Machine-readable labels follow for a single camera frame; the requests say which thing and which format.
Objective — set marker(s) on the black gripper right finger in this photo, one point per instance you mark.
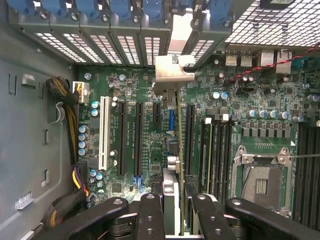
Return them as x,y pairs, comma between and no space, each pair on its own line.
212,220

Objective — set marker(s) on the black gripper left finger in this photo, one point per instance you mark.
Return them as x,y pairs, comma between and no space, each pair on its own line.
150,217

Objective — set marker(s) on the CPU socket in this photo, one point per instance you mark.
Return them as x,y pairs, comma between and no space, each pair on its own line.
262,185

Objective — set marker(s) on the black RAM slot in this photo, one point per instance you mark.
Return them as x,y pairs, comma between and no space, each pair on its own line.
223,155
316,175
229,155
301,175
216,155
308,175

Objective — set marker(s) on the green RAM stick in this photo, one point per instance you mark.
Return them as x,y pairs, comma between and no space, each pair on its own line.
206,155

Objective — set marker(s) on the white expansion slot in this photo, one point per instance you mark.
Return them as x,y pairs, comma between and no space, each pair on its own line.
104,132

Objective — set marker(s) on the blue expansion slot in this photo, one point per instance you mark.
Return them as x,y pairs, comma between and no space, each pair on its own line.
172,120

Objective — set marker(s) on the short black expansion slot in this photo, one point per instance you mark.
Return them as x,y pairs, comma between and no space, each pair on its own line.
156,113

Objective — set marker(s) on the thin locking lever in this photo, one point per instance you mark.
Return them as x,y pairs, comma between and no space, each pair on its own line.
305,156

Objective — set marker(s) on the green motherboard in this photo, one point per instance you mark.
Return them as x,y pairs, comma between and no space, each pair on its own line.
225,87

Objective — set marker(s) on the grey power supply unit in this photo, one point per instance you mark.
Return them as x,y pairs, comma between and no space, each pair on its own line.
25,125

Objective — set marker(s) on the open black PC case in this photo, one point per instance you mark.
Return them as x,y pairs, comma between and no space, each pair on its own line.
112,32

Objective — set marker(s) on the blue card retention clip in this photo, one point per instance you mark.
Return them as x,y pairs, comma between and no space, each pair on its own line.
87,8
155,10
20,6
120,10
53,7
222,11

